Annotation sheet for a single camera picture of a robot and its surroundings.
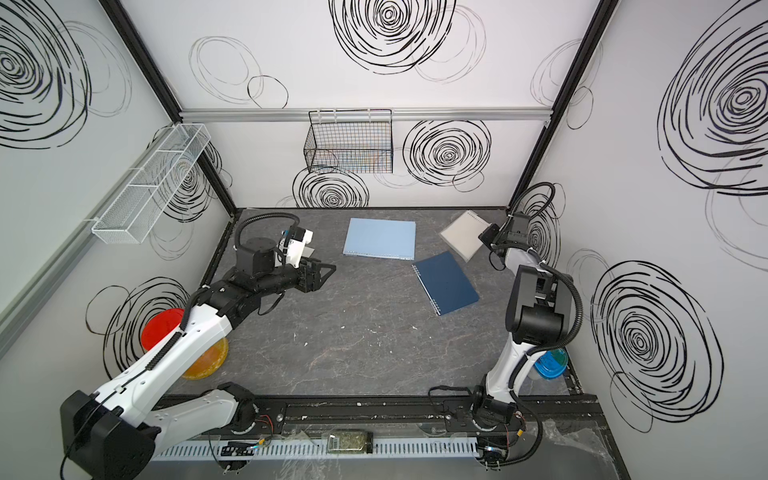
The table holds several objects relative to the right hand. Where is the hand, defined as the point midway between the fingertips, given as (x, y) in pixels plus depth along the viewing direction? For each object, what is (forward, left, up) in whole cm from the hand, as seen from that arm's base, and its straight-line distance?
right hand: (488, 231), depth 98 cm
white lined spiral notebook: (+8, +5, -12) cm, 16 cm away
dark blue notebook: (-13, +14, -13) cm, 23 cm away
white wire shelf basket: (-14, +95, +24) cm, 99 cm away
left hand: (-24, +47, +13) cm, 54 cm away
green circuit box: (-58, +40, -7) cm, 71 cm away
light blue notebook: (+4, +36, -10) cm, 38 cm away
